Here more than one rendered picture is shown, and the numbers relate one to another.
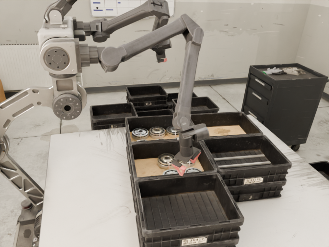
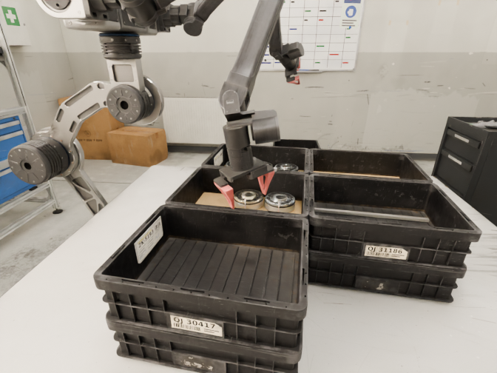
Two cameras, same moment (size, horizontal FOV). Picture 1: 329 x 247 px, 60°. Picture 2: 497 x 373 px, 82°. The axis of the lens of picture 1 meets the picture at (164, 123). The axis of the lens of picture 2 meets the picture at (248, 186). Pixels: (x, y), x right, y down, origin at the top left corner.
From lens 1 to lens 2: 0.75 m
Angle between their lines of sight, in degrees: 21
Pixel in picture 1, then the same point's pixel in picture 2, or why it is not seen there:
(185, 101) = (242, 66)
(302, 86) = not seen: outside the picture
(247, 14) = (462, 67)
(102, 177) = not seen: hidden behind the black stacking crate
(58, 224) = (73, 254)
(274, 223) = (418, 351)
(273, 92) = (483, 152)
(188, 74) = (257, 21)
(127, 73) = (291, 135)
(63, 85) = (122, 74)
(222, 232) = (255, 325)
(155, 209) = (180, 257)
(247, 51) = not seen: hidden behind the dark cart
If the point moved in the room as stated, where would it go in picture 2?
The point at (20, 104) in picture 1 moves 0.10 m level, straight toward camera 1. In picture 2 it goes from (85, 102) to (74, 106)
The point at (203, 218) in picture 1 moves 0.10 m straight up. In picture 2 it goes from (248, 291) to (248, 254)
